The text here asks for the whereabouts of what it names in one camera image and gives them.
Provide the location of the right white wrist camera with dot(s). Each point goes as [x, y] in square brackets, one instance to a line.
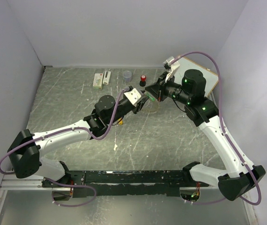
[171, 65]

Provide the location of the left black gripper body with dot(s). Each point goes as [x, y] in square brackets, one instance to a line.
[124, 108]

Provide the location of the green white staple box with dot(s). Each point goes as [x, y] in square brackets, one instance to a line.
[98, 81]

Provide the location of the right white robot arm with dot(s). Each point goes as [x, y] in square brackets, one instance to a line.
[240, 174]

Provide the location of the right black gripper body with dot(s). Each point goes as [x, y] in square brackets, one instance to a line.
[174, 90]

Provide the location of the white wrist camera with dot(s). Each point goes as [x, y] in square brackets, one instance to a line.
[134, 96]
[171, 65]

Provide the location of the clear plastic clip jar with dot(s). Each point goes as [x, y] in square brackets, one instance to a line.
[127, 76]

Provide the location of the white stapler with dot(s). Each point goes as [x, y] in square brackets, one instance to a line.
[106, 77]

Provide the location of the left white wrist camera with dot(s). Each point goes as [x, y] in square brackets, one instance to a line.
[134, 96]

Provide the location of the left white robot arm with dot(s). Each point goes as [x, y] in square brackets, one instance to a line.
[27, 152]

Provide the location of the white framed whiteboard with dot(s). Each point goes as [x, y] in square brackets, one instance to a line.
[211, 78]

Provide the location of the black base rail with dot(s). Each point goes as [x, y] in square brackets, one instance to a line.
[119, 183]

